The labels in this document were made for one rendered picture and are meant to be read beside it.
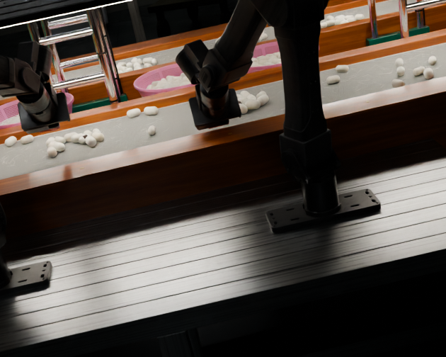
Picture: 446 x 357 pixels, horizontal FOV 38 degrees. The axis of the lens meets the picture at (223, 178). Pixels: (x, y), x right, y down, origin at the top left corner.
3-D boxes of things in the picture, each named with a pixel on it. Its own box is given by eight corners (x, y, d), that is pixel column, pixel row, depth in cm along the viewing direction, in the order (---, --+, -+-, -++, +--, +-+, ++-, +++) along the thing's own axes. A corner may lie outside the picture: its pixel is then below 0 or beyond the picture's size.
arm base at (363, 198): (258, 178, 118) (265, 193, 112) (365, 154, 119) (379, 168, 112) (265, 216, 121) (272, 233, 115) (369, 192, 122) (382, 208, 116)
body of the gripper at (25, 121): (19, 105, 141) (8, 91, 134) (66, 95, 142) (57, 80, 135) (24, 132, 139) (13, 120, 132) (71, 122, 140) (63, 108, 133)
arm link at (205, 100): (192, 90, 135) (190, 75, 128) (214, 76, 136) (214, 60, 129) (210, 115, 133) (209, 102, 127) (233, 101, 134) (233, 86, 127)
